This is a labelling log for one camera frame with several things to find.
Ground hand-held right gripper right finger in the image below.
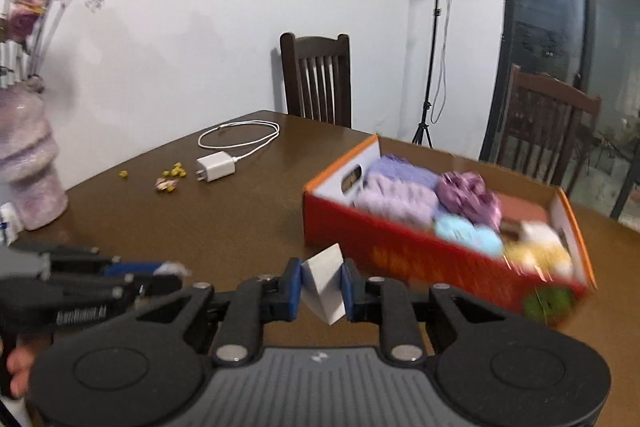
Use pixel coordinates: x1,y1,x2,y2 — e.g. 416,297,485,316
340,259,507,365

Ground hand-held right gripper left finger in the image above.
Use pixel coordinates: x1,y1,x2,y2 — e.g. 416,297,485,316
137,258,304,366

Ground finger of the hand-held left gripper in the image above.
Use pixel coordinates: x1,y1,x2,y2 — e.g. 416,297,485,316
97,273,184,305
47,247,168,280

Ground small white cloth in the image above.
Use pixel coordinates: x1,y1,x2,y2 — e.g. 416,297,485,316
157,260,194,279

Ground white card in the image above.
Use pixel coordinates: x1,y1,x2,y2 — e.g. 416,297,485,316
301,243,347,326

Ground orange cardboard box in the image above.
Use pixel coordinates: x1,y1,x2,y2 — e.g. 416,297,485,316
302,134,599,329

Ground purple knitted cloth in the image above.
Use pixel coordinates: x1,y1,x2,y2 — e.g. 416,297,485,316
354,154,444,231

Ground light blue cloth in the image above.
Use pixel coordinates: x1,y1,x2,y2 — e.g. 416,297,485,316
432,214,506,259

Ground person's left hand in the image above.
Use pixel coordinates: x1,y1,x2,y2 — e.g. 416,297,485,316
4,338,38,399

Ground white blue packet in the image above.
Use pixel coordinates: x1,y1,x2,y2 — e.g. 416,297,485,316
0,202,24,249

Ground yellow flower crumbs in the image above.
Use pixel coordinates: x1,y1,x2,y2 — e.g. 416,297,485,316
118,162,188,179

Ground white charger adapter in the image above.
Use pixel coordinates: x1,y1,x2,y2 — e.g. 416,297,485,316
194,154,239,184

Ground pink textured vase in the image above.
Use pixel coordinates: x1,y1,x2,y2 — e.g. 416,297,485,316
0,77,69,232

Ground purple satin scrunchie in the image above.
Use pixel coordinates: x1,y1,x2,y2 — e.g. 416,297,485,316
435,171,503,234

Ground red-brown folded cloth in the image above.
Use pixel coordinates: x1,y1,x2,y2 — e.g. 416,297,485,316
497,195,550,239

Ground yellow cloth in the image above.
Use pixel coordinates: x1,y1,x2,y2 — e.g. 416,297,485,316
502,222,574,282

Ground dark wooden chair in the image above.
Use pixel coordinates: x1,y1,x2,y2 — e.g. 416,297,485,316
279,32,351,128
499,64,604,194

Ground studio light on tripod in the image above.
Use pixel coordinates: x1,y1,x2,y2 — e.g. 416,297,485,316
410,0,483,148

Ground sliding glass door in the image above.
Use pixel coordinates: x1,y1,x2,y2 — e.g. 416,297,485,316
479,0,640,230

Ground white charging cable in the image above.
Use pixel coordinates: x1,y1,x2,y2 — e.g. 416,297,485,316
198,120,281,164

